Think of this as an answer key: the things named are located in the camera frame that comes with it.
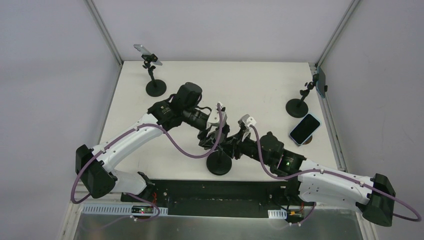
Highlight black phone stand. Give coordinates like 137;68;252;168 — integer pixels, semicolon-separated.
285;73;319;119
141;53;167;97
206;146;232;176

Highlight silver phone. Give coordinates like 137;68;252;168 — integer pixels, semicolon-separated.
133;44;163;66

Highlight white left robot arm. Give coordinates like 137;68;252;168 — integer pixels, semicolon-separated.
71;82;227;204

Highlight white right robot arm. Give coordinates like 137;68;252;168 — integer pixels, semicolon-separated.
220;131;396;227

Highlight blue-cased phone on table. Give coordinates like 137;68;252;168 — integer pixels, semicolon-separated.
289;113;322;146

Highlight blue phone on stand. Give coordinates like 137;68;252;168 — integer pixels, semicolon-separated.
315;66;328;99

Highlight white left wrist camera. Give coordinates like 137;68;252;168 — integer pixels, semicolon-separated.
206;102;227;129

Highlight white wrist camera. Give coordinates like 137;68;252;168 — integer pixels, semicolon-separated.
206;102;227;129
238;114;257;142

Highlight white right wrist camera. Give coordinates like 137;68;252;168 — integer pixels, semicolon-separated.
238;114;257;142

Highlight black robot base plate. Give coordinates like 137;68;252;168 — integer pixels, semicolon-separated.
139;179;301;218

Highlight white slotted cable duct right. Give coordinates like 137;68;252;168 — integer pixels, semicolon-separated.
267;209;288;220

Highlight white slotted cable duct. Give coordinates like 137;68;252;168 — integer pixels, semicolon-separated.
81;203;168;217
267;209;288;220

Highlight white slotted cable duct left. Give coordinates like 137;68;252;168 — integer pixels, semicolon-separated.
81;203;168;217

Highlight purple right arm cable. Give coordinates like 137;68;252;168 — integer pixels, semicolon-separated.
249;124;422;227

